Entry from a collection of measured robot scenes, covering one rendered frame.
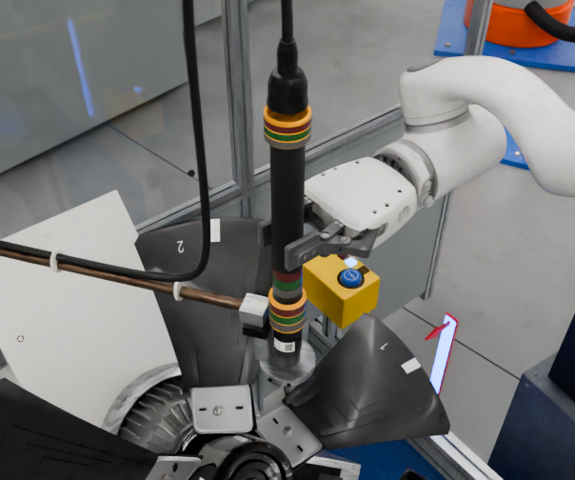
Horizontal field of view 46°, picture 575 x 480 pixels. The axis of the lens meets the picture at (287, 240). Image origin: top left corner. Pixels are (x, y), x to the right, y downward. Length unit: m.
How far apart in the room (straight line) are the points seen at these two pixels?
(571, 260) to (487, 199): 0.49
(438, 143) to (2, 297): 0.66
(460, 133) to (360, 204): 0.16
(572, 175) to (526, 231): 2.52
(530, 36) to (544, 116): 3.90
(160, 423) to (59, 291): 0.25
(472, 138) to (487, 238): 2.34
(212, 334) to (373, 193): 0.32
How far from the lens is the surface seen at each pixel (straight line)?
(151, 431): 1.03
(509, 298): 2.92
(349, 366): 1.08
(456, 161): 0.81
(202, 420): 0.97
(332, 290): 1.34
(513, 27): 4.60
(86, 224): 1.12
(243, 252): 0.94
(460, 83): 0.76
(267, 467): 0.93
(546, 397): 1.45
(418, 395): 1.10
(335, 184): 0.75
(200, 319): 0.95
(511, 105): 0.74
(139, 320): 1.13
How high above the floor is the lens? 2.05
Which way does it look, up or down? 43 degrees down
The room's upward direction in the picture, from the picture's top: straight up
